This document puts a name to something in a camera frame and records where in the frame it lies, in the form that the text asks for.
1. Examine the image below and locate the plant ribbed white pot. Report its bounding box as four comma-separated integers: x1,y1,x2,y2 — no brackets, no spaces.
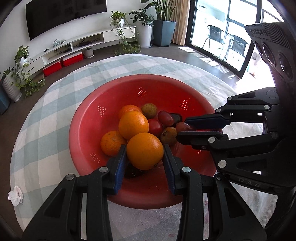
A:
1,67,22,102

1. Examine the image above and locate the dark plum in bowl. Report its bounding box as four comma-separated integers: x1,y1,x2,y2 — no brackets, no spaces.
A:
170,113,183,127

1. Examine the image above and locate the ivy plant on console left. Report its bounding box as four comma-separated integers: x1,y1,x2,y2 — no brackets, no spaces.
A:
11,45,45,98

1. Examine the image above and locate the brown kiwi fruit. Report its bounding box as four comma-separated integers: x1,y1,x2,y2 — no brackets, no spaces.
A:
160,127,178,146

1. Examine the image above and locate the tall plant blue pot right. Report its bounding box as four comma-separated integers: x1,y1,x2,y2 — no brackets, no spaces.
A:
144,0,176,47

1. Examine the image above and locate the beige curtain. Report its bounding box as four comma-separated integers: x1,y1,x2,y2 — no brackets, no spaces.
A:
171,0,190,46

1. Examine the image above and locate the round red tomato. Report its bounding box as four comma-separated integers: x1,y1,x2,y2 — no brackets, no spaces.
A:
148,118,164,138

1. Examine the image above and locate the tangerine in bowl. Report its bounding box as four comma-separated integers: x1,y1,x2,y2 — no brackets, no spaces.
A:
118,104,142,118

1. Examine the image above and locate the red cherry tomato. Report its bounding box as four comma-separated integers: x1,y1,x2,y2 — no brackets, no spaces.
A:
175,122,194,133
158,110,174,127

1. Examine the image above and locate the left red storage box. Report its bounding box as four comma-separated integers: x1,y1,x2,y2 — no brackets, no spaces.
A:
43,60,62,77

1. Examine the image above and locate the bushy plant white pot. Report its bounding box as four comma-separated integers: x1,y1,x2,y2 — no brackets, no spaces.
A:
129,9,154,48

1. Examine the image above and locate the red plastic colander bowl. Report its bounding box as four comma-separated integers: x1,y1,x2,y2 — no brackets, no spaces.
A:
69,74,214,209

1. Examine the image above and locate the dark purple plum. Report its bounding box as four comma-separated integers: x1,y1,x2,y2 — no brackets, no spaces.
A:
124,162,147,179

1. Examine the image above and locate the trailing plant on console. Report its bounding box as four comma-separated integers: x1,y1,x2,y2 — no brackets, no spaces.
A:
109,11,140,56

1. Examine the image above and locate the large orange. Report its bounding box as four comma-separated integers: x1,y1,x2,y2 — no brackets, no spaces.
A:
118,111,149,140
126,133,164,171

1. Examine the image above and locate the greenish brown fruit in bowl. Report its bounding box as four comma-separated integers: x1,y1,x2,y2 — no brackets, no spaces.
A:
141,103,158,119

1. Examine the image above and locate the crumpled white tissue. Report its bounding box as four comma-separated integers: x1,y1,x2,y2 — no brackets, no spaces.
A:
8,186,23,207

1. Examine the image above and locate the checked green white tablecloth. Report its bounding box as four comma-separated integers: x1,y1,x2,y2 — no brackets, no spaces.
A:
10,54,278,240

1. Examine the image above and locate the red storage box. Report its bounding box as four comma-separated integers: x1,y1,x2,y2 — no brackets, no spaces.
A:
43,60,62,77
62,51,84,67

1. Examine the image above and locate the small orange tangerine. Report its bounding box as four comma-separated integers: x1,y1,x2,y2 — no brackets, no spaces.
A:
100,131,127,157

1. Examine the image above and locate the right red storage box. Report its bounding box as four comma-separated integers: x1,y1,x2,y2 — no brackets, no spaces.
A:
62,51,84,67

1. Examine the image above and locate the balcony chair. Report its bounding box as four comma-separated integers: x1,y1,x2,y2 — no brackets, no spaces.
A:
223,35,249,61
202,25,230,51

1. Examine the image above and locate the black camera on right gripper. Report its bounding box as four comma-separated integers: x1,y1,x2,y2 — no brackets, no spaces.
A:
244,22,295,101

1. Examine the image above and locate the black wall television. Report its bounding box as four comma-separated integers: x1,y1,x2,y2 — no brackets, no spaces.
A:
25,0,107,40

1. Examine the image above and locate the white tv console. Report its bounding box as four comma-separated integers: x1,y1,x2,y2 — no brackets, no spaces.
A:
19,26,137,77

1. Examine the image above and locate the small grey pot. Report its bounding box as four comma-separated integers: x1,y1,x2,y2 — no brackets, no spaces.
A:
83,47,94,59

